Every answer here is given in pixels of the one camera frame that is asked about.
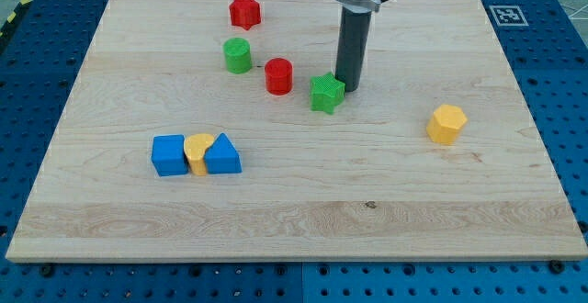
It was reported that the blue cube block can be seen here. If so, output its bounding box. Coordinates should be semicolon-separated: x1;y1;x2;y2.
151;135;188;176

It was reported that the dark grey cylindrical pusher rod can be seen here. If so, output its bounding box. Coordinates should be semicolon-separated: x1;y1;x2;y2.
334;6;371;93

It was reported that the green star block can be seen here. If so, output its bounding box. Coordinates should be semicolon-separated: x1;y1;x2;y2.
310;73;345;115

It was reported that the yellow hexagon block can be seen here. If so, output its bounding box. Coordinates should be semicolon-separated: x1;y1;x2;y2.
426;104;468;145

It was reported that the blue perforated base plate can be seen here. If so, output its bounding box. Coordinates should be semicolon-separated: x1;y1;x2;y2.
1;0;587;302

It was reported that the light wooden board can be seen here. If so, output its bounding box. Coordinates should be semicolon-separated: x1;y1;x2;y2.
6;0;587;263

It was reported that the red cylinder block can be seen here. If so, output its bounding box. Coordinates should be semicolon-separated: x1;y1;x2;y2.
265;58;293;95

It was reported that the yellow heart block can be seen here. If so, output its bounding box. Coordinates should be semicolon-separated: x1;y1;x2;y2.
184;133;215;176

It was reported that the red star block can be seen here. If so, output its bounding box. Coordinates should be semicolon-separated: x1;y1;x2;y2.
229;0;262;30

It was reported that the blue triangle block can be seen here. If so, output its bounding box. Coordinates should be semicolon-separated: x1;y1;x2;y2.
204;133;242;174

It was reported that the white fiducial marker tag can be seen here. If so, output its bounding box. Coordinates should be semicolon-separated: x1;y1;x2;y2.
489;5;528;27

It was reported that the green cylinder block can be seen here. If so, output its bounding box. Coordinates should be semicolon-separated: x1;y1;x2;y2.
222;38;253;74

